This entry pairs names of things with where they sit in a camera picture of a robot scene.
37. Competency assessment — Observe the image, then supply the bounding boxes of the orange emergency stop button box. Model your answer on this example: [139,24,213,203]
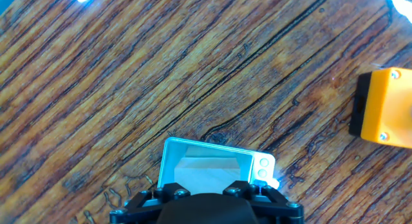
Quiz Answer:
[348,66,412,150]

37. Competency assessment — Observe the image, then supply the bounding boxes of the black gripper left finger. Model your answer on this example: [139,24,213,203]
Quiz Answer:
[109,182,191,224]

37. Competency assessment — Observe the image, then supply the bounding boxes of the silver digital scale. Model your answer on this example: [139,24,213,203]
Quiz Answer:
[157,136,280,195]

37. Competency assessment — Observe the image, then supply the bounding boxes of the light wooden block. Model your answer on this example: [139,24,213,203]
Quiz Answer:
[174,157,241,195]

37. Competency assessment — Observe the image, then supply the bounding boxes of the white table sheet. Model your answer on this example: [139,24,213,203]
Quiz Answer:
[379,0,412,24]

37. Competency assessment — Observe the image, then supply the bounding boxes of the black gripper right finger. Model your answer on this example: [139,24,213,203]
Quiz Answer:
[223,180,305,224]

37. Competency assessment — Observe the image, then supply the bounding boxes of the wood print table mat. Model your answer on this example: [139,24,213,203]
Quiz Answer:
[0,0,412,224]

